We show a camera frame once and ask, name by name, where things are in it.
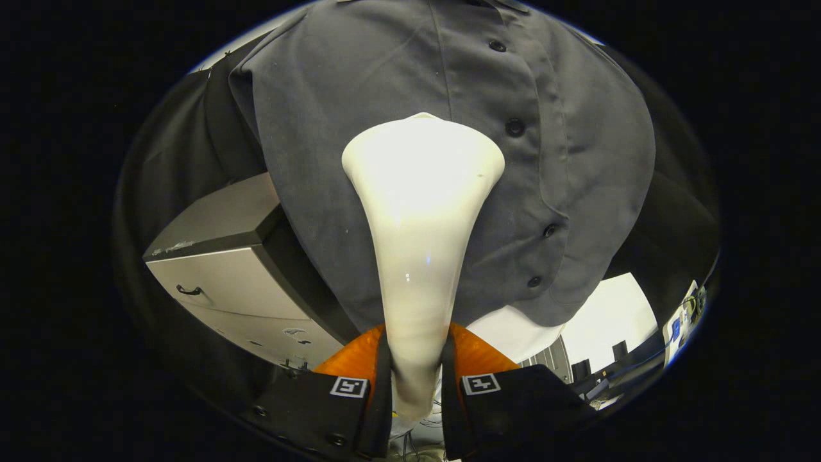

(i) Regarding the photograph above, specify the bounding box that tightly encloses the grey button-up shirt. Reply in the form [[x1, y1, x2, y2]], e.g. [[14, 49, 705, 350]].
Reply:
[[229, 0, 656, 334]]

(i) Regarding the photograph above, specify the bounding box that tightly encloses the cream mannequin torso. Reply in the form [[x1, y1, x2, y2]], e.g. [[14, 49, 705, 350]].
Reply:
[[465, 305, 565, 363]]

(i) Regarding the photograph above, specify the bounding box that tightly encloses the white side table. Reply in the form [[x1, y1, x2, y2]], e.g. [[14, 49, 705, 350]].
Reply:
[[664, 280, 706, 366]]

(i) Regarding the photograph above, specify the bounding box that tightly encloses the black backdrop cloth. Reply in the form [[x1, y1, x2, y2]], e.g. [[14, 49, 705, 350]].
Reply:
[[112, 38, 722, 411]]

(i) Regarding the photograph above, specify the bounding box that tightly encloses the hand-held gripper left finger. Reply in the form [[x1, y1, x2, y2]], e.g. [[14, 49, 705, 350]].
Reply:
[[250, 324, 392, 459]]

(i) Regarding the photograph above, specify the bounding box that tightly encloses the grey slatted locker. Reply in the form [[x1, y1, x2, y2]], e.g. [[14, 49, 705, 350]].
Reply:
[[520, 336, 575, 384]]

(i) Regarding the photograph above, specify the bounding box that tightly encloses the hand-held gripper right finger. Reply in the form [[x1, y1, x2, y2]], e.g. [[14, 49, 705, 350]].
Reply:
[[441, 323, 594, 460]]

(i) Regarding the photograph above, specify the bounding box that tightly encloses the grey cabinet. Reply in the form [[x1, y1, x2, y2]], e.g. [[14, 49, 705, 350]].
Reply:
[[142, 172, 360, 372]]

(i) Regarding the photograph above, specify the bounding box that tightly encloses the white garment steamer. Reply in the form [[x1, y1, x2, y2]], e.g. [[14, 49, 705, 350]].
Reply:
[[341, 113, 506, 424]]

